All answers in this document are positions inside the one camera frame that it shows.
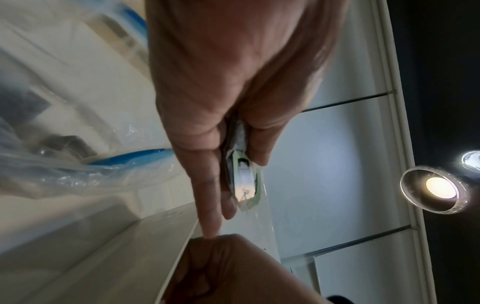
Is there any small silver foil packet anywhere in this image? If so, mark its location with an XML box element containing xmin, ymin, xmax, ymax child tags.
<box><xmin>224</xmin><ymin>115</ymin><xmax>264</xmax><ymax>212</ymax></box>

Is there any person's right hand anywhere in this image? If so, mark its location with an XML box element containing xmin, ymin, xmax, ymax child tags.
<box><xmin>164</xmin><ymin>233</ymin><xmax>335</xmax><ymax>304</ymax></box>

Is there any person's left hand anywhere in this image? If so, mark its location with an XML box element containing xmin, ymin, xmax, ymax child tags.
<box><xmin>144</xmin><ymin>0</ymin><xmax>350</xmax><ymax>239</ymax></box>

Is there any clear plastic bag blue zip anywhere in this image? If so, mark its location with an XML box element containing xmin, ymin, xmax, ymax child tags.
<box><xmin>0</xmin><ymin>0</ymin><xmax>178</xmax><ymax>200</ymax></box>

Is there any clear plastic film strip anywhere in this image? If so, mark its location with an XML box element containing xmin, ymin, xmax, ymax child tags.
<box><xmin>255</xmin><ymin>178</ymin><xmax>283</xmax><ymax>265</ymax></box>

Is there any round glass ceiling lamp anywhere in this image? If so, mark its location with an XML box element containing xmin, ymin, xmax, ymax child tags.
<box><xmin>460</xmin><ymin>150</ymin><xmax>480</xmax><ymax>173</ymax></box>
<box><xmin>399</xmin><ymin>165</ymin><xmax>470</xmax><ymax>214</ymax></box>

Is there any white cardboard panel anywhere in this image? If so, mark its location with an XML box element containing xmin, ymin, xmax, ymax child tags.
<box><xmin>0</xmin><ymin>202</ymin><xmax>201</xmax><ymax>304</ymax></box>

